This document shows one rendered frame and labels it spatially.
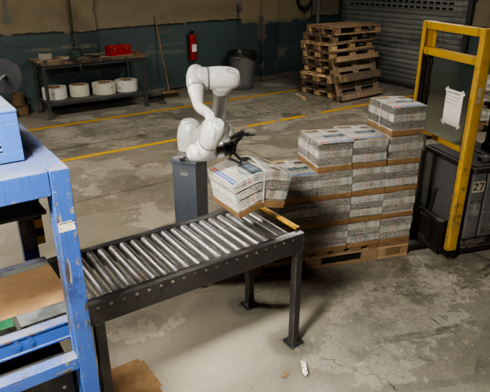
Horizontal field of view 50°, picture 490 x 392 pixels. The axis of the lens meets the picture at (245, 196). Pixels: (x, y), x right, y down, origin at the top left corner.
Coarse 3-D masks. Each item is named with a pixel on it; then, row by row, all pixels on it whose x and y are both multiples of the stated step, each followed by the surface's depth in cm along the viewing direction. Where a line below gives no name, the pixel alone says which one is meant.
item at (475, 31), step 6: (432, 24) 417; (438, 24) 411; (444, 24) 404; (450, 24) 397; (456, 24) 395; (444, 30) 405; (450, 30) 398; (456, 30) 392; (462, 30) 385; (468, 30) 379; (474, 30) 373; (480, 30) 368; (474, 36) 374
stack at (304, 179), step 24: (288, 168) 400; (384, 168) 404; (288, 192) 387; (312, 192) 393; (336, 192) 400; (264, 216) 389; (288, 216) 395; (312, 216) 402; (336, 216) 408; (360, 216) 415; (312, 240) 411; (336, 240) 417; (360, 240) 424; (264, 264) 406; (312, 264) 419; (336, 264) 426
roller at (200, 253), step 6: (174, 228) 312; (174, 234) 308; (180, 234) 305; (180, 240) 302; (186, 240) 299; (186, 246) 297; (192, 246) 293; (198, 246) 293; (192, 252) 293; (198, 252) 287; (204, 252) 286; (204, 258) 282; (210, 258) 279
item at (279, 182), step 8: (264, 160) 318; (272, 168) 302; (280, 168) 308; (272, 176) 297; (280, 176) 301; (288, 176) 304; (272, 184) 300; (280, 184) 303; (288, 184) 307; (272, 192) 303; (280, 192) 306; (272, 200) 305; (280, 200) 308
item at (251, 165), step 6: (246, 162) 307; (252, 162) 307; (252, 168) 297; (258, 168) 298; (264, 168) 298; (258, 174) 291; (270, 174) 296; (264, 186) 297; (264, 192) 299; (264, 198) 301
